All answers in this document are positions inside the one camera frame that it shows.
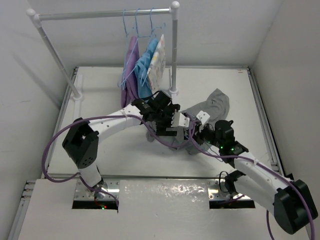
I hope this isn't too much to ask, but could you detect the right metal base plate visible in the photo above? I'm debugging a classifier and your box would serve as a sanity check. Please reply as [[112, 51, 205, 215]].
[[207, 178, 251, 201]]

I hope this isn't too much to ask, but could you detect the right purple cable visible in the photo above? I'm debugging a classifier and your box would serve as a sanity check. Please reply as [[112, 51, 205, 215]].
[[187, 117, 316, 240]]

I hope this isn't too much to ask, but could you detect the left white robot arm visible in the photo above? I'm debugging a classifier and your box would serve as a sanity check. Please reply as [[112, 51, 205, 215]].
[[62, 91, 190, 188]]

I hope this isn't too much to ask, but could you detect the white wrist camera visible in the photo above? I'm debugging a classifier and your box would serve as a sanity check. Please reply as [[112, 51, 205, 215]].
[[196, 110, 210, 126], [171, 112, 190, 128]]

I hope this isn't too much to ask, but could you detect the white foam front board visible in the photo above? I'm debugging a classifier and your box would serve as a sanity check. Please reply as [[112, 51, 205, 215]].
[[7, 178, 311, 240]]

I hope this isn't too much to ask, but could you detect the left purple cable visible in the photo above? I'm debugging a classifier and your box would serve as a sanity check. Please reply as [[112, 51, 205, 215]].
[[41, 112, 201, 208]]

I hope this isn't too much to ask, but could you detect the blue garment on hanger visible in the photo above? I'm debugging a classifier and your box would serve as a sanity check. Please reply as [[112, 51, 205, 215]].
[[134, 38, 159, 99]]

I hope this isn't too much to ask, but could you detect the grey t shirt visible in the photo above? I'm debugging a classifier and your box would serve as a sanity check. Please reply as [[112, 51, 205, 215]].
[[159, 88, 230, 156]]

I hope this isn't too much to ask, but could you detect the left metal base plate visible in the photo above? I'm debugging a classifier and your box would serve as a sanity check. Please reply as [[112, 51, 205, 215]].
[[73, 180, 120, 201]]

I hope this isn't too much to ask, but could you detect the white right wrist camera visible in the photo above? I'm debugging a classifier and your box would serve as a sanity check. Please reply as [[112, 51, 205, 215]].
[[196, 110, 210, 126]]

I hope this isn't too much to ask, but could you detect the light blue wire hanger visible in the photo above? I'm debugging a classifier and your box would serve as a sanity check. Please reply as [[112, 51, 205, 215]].
[[185, 113, 223, 163]]

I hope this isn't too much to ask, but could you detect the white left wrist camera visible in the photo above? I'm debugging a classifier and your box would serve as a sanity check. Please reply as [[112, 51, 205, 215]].
[[171, 112, 190, 128]]

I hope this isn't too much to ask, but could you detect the purple garment on hanger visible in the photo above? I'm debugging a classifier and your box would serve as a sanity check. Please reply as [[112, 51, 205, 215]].
[[119, 36, 140, 108]]

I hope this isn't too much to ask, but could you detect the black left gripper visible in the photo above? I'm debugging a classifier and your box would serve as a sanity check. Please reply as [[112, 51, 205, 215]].
[[153, 105, 180, 135]]

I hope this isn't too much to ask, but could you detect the metal base plate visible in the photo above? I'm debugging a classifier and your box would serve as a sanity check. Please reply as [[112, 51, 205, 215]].
[[207, 178, 251, 201], [73, 180, 120, 201]]

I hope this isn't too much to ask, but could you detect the white clothes rack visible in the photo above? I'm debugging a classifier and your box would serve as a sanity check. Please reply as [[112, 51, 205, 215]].
[[26, 0, 181, 126]]

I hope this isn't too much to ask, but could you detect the purple cable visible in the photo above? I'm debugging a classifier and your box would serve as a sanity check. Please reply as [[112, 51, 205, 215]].
[[41, 112, 201, 208], [187, 117, 316, 240]]

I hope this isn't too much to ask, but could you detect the white patterned garment on hanger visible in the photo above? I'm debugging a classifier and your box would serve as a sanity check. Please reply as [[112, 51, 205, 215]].
[[147, 34, 166, 94]]

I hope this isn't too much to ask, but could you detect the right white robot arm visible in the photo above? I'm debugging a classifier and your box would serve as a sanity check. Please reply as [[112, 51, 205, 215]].
[[189, 120, 319, 239]]

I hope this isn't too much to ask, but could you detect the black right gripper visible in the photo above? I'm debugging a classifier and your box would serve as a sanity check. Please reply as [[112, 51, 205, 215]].
[[187, 121, 223, 149]]

